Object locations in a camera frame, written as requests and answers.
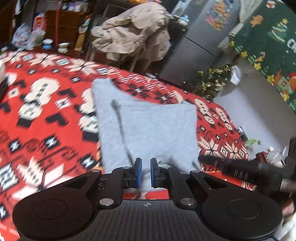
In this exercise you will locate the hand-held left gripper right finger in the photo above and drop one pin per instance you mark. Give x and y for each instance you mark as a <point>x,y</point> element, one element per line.
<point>153,172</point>

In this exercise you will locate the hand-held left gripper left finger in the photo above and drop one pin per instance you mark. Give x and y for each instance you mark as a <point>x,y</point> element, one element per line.
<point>138,172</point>

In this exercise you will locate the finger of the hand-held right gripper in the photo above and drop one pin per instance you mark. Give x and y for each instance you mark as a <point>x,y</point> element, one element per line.
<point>231,166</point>

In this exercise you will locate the grey shirt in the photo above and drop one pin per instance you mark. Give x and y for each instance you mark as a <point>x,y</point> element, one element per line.
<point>150,125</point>

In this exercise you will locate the wooden side table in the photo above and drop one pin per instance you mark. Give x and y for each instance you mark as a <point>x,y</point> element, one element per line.
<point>257,158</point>

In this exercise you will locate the green plant sprig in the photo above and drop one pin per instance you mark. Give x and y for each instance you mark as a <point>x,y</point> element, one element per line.
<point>253,142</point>

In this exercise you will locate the small decorated christmas tree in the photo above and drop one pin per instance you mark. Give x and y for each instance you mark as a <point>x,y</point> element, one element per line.
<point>210,85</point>

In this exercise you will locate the white hanging bag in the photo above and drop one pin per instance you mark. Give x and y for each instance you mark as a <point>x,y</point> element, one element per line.
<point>235,75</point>

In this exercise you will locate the red patterned blanket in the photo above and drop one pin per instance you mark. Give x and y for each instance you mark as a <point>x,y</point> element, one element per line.
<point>46,115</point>

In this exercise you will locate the wooden chair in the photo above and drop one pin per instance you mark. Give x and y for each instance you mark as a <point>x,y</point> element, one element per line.
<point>134,63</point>

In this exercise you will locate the silver refrigerator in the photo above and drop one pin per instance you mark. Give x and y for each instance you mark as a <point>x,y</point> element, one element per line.
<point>192,55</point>

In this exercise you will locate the beige jacket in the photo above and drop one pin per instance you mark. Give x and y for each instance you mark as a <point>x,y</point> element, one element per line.
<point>129,27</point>

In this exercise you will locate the colourful fridge magnets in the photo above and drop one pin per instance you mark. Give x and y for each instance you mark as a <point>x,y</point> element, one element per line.
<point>219,16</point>

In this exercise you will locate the cream curtain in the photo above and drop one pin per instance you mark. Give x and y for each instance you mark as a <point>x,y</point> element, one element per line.
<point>245,11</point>

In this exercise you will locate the blue ceramic bowl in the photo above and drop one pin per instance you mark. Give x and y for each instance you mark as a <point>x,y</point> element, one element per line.
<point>47,44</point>

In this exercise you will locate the wooden drawer cabinet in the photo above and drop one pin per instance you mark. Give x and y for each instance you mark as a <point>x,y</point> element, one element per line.
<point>69,27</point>

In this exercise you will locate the black desk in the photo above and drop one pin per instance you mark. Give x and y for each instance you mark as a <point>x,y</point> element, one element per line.
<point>92,14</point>

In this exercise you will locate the red broom stick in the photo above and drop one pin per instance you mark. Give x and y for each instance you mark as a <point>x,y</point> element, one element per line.
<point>57,25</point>

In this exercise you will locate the red carton box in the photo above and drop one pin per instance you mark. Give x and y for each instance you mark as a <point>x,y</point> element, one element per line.
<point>39,22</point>

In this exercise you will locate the white red plastic bag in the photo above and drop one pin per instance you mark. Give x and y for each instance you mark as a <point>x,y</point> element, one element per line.
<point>20,34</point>

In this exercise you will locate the green christmas wall cloth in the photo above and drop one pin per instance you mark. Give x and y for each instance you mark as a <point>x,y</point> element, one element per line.
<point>266,46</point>

